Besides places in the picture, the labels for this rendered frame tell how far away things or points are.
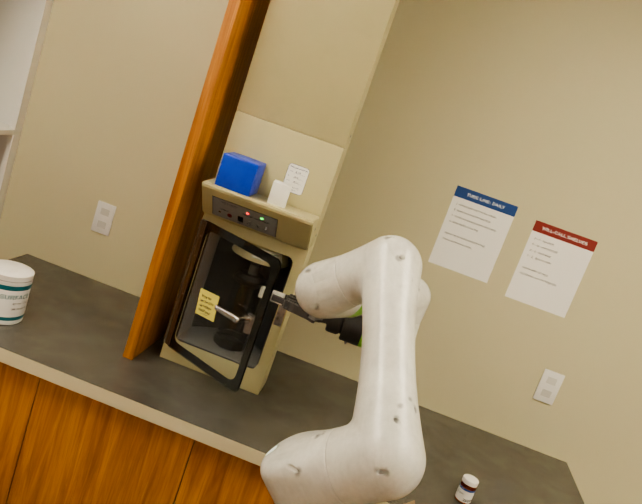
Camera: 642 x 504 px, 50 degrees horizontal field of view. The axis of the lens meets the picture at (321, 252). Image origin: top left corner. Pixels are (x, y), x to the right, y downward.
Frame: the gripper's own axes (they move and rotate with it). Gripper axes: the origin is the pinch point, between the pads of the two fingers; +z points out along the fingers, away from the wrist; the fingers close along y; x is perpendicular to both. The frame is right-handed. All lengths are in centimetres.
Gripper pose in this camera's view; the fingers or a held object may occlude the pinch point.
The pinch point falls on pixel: (272, 295)
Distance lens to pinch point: 187.4
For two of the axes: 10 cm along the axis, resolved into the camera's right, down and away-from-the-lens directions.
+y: -1.5, 1.7, -9.7
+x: -3.3, 9.2, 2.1
